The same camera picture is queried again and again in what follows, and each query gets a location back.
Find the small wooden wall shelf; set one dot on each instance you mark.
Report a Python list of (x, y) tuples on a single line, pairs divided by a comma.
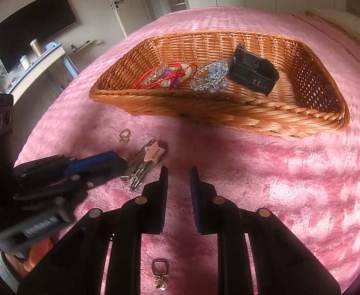
[(86, 45)]

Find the white door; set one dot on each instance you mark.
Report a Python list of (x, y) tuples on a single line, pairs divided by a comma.
[(127, 6)]

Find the person's left hand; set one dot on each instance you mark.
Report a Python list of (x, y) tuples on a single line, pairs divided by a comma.
[(37, 252)]

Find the pink star hair clip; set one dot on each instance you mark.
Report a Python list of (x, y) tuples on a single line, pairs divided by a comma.
[(154, 153)]

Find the white desk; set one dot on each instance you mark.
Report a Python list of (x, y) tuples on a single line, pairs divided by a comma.
[(42, 67)]

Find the steel thermos bottle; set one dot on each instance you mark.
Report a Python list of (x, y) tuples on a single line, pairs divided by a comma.
[(36, 48)]

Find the silver square clasp pendant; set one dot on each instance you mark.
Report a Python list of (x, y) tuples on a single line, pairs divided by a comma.
[(159, 275)]

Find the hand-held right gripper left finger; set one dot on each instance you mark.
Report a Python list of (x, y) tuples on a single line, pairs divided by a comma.
[(163, 196)]

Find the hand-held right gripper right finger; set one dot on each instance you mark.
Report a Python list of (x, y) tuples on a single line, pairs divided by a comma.
[(195, 196)]

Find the black television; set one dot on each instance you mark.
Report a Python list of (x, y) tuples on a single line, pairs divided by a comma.
[(29, 30)]

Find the black wrist watch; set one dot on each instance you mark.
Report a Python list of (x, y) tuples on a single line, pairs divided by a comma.
[(253, 73)]

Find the woven wicker basket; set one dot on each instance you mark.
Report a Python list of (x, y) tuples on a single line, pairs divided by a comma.
[(229, 113)]

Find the small white bottle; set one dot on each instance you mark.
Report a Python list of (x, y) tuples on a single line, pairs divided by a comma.
[(25, 62)]

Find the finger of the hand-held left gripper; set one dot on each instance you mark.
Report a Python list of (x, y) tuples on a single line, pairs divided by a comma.
[(94, 164), (57, 189)]

